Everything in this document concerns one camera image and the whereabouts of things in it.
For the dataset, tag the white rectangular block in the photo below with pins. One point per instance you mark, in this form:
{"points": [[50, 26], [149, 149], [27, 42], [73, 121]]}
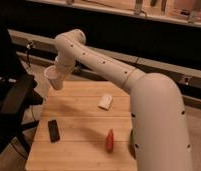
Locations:
{"points": [[105, 101]]}

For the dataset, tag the orange carrot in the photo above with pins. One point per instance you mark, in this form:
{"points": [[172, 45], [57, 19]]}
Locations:
{"points": [[110, 141]]}

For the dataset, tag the green ceramic bowl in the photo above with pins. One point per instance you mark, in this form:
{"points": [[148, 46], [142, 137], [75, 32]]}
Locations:
{"points": [[131, 145]]}

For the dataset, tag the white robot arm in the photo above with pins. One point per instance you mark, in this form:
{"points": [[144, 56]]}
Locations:
{"points": [[161, 138]]}

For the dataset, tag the black phone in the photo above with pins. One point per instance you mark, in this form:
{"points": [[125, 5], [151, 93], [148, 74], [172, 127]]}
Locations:
{"points": [[53, 131]]}

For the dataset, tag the black chair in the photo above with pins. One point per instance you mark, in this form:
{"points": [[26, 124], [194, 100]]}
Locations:
{"points": [[16, 94]]}

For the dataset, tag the wooden table board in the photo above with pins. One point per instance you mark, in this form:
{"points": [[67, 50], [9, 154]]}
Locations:
{"points": [[83, 128]]}

